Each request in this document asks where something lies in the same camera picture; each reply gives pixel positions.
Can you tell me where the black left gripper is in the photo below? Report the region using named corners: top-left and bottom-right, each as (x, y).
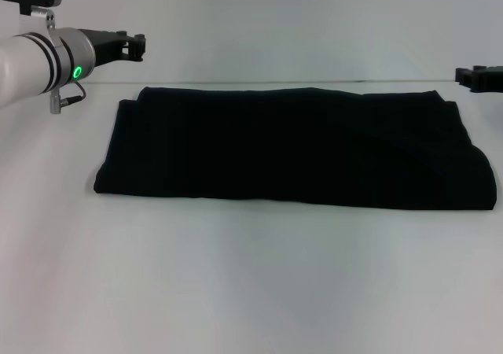
top-left (77, 28), bottom-right (149, 68)

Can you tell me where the black shirt with white print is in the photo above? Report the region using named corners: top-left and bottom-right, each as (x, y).
top-left (93, 86), bottom-right (497, 214)

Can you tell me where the black gripper cable with plug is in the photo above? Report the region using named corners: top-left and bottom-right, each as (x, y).
top-left (48, 82), bottom-right (87, 116)

